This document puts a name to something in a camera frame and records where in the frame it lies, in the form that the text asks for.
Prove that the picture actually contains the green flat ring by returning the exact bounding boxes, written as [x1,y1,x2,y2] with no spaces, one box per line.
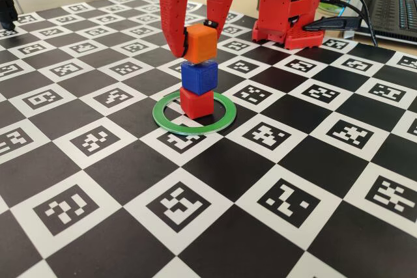
[152,92,237,135]

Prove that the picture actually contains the blue cube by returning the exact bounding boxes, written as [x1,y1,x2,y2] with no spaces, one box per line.
[180,61,218,96]

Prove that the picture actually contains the black camera device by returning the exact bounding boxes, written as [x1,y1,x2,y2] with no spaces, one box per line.
[0,0,19,31]

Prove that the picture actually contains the black plug connector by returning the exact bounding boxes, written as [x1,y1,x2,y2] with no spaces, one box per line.
[302,16,362,32]

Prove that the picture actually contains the black laptop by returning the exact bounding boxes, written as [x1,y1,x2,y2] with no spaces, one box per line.
[364,0,417,44]

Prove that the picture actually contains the red cube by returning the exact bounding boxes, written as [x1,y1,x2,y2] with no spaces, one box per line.
[179,87,215,120]

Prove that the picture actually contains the black white marker board mat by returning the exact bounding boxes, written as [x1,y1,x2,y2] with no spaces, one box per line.
[0,0,417,278]

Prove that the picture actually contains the orange cube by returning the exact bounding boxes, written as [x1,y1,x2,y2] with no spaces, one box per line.
[184,23,218,63]

